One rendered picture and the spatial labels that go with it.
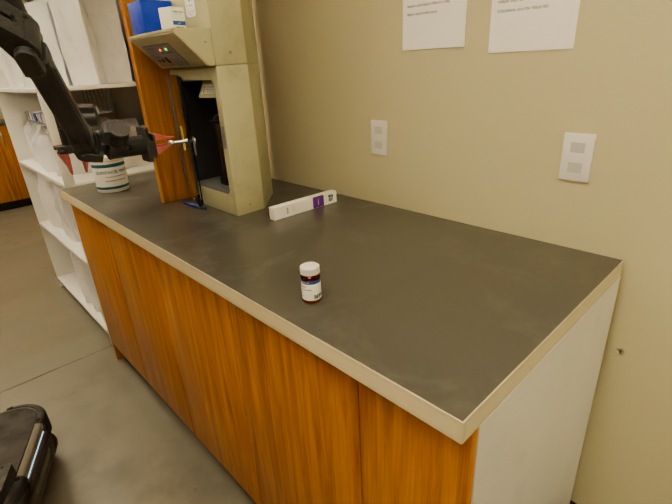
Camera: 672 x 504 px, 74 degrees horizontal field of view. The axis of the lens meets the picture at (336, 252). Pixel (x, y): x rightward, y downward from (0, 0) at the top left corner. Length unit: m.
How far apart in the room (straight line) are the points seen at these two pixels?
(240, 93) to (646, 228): 1.16
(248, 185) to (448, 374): 1.01
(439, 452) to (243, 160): 1.08
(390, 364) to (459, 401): 0.13
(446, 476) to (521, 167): 0.82
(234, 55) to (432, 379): 1.12
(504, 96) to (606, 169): 0.31
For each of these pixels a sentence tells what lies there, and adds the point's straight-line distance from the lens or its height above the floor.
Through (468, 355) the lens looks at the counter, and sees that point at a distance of 0.79.
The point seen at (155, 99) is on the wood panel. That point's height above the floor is 1.31.
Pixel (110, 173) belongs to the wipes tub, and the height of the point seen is 1.02.
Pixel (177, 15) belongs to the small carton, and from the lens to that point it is 1.52.
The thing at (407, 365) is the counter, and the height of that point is 0.94.
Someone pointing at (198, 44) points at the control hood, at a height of 1.47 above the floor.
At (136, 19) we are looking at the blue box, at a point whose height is 1.55.
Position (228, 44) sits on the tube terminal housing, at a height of 1.47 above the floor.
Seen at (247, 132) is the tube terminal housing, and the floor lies 1.21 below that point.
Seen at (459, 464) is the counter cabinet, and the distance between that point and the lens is 0.78.
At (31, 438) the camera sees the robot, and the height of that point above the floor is 0.24.
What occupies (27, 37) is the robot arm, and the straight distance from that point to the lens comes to 1.16.
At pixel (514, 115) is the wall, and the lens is 1.29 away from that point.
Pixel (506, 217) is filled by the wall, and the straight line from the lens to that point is 1.35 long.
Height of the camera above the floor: 1.40
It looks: 23 degrees down
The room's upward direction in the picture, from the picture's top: 3 degrees counter-clockwise
